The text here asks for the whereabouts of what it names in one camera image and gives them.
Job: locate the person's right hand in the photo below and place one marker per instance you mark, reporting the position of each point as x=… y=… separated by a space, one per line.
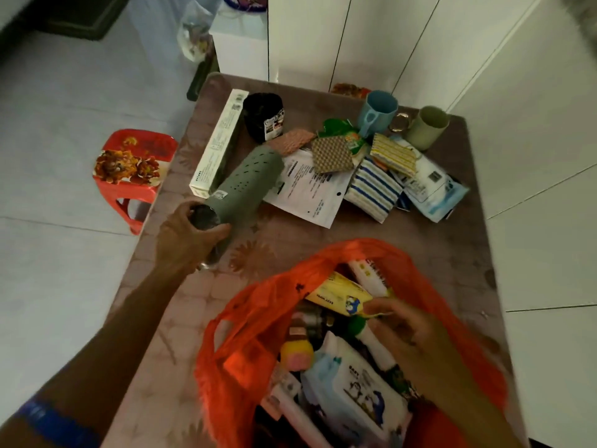
x=415 y=345

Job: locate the person's left hand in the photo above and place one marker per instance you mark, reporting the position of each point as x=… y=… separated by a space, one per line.
x=182 y=247

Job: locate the white bottle green cap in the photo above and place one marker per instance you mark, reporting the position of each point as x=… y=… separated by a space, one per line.
x=373 y=349

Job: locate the blue wet wipes pack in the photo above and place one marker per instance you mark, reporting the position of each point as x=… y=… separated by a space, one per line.
x=350 y=396

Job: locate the white pink long box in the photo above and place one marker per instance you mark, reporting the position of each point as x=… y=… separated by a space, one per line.
x=368 y=275

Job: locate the grey-green perforated cylinder case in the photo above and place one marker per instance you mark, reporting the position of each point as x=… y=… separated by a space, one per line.
x=247 y=186

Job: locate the yellow wet wipes pack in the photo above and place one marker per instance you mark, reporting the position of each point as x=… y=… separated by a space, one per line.
x=336 y=291

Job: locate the red plastic bag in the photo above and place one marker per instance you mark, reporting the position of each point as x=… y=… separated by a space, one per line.
x=242 y=331

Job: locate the small yellow cartoon packet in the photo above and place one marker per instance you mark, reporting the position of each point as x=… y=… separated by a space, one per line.
x=296 y=354

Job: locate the pink checkered cloth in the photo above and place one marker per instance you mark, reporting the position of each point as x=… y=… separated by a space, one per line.
x=291 y=142

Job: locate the black cup with label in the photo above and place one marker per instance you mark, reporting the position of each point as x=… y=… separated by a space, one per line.
x=261 y=116

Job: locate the white blue soft pouch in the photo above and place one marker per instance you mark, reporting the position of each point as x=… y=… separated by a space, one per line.
x=434 y=191

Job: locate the blue striped cloth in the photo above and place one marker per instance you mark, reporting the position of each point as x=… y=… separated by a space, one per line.
x=373 y=191

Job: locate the brown checkered pad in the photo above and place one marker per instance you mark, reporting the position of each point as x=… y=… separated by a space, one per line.
x=332 y=154

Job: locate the yellow striped cloth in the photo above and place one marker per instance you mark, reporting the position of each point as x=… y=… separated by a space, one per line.
x=394 y=154

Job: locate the green white snack packet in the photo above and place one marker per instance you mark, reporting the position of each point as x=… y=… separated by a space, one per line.
x=336 y=128

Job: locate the pale green cup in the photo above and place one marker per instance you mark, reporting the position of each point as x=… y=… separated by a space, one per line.
x=426 y=128

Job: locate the blue plastic cup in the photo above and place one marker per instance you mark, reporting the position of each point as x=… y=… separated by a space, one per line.
x=378 y=111

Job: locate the person's left forearm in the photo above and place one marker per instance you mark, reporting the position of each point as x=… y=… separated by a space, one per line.
x=102 y=354

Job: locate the person's right forearm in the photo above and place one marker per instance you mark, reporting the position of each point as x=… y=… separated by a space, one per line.
x=466 y=415

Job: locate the clear plastic bag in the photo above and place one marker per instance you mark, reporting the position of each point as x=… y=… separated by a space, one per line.
x=196 y=34

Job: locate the person's blue sleeve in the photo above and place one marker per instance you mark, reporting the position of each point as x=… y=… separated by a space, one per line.
x=56 y=424

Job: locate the red plastic stool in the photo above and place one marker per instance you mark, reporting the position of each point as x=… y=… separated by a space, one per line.
x=135 y=181
x=350 y=90

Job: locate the brown patterned table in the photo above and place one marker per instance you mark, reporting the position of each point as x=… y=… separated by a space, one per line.
x=289 y=247

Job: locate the small green floor mat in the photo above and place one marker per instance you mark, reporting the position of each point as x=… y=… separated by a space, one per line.
x=203 y=79

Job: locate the white counter cabinet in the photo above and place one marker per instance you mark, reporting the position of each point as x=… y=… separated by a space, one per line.
x=536 y=205

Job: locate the low white cabinet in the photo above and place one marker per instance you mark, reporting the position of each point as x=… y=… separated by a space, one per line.
x=240 y=46

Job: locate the dark green door mat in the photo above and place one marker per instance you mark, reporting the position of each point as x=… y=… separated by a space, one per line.
x=84 y=16

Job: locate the blue rimmed plate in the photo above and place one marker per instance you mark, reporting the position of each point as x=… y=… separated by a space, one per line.
x=245 y=2

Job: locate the tall white cabinet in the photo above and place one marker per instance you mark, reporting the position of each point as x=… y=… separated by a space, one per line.
x=373 y=41

